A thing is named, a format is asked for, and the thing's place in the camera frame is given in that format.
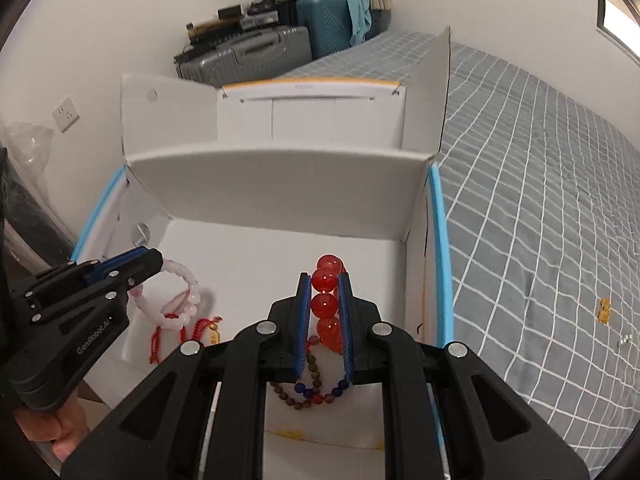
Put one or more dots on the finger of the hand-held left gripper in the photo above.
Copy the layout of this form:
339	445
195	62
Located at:
120	262
145	267

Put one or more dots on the person's left hand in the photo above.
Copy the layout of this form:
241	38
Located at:
65	420

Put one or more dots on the blue and yellow cardboard box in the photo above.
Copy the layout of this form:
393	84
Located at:
300	185

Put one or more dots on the pile of dark electronic devices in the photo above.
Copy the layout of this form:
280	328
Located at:
235	17

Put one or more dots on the dark framed window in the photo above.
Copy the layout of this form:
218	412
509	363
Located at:
622	15

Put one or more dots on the amber pendant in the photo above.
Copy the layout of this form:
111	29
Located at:
604	310

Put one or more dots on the small white beads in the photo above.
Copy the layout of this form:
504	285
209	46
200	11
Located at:
624	340

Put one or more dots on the grey suitcase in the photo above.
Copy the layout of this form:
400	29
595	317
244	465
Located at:
245	57

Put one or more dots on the white wall socket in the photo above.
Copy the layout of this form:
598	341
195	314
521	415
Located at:
66	114

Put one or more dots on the clear plastic bag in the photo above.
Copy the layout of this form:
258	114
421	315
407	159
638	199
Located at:
25	147

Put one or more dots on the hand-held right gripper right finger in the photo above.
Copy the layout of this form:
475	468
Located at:
345	330

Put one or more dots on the grey checked bed sheet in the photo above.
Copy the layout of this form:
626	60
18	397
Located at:
525	185

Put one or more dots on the teal cloth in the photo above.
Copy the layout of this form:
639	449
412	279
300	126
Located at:
360	15

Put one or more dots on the teal suitcase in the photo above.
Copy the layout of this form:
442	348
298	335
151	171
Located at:
325	25

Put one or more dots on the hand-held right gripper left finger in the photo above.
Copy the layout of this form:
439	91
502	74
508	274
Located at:
301	330

